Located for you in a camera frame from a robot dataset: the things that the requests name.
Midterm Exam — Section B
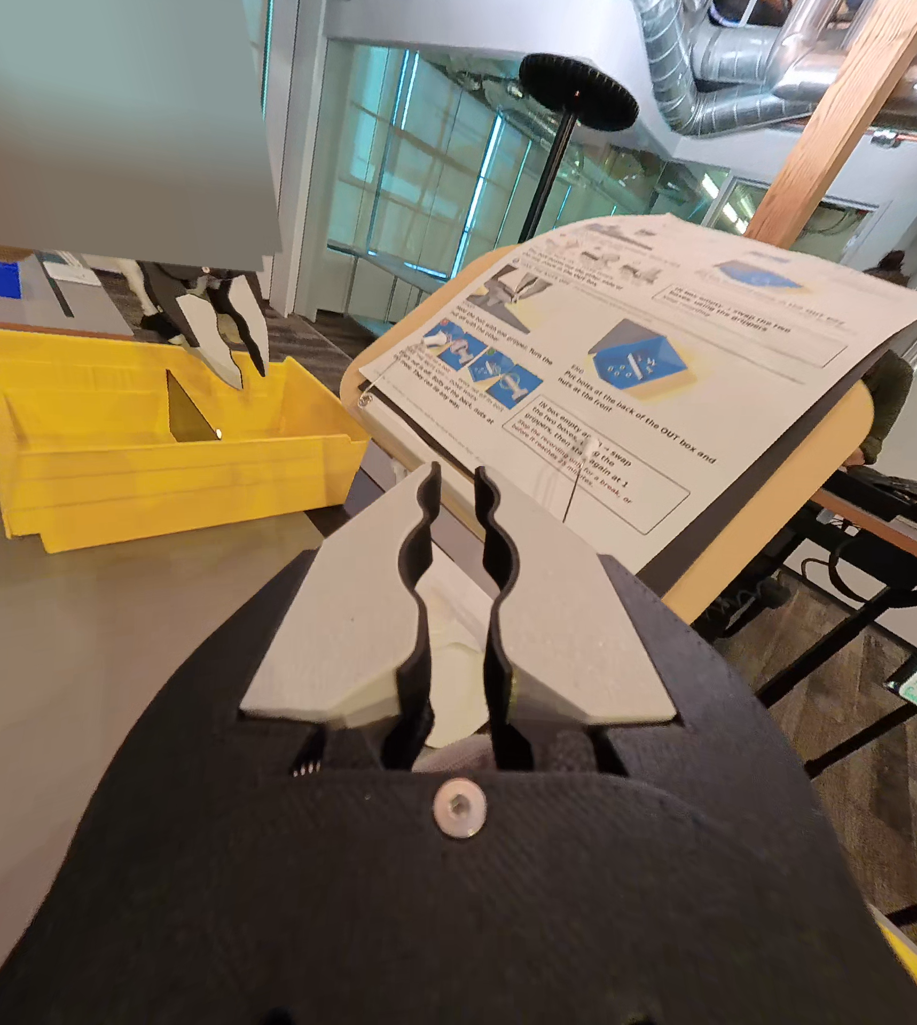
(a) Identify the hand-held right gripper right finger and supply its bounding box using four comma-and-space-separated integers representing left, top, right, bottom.
474, 467, 679, 771

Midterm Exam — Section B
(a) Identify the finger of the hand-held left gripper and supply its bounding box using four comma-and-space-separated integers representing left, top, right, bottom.
174, 292, 245, 393
222, 272, 272, 379

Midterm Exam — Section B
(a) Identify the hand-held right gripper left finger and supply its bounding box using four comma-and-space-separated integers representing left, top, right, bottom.
239, 462, 442, 771

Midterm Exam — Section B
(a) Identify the grey box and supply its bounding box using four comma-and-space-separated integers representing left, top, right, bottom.
0, 252, 135, 339

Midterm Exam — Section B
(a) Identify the instruction sheet on stand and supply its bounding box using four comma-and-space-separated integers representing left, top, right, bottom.
340, 240, 876, 750

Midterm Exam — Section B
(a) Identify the black backing board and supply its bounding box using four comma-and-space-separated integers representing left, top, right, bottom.
634, 340, 896, 597

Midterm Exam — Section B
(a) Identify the printed instruction sheet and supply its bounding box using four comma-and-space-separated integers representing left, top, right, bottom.
356, 212, 917, 579

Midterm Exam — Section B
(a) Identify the black round-top pole stand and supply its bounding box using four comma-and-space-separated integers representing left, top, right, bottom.
518, 52, 639, 245

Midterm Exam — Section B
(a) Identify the wooden pillar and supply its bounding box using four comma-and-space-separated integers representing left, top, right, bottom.
745, 0, 917, 251

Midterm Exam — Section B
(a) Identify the wire page holder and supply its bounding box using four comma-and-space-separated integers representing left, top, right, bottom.
562, 436, 599, 525

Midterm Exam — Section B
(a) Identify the silver ventilation duct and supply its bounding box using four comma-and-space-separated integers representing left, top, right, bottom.
633, 0, 917, 139

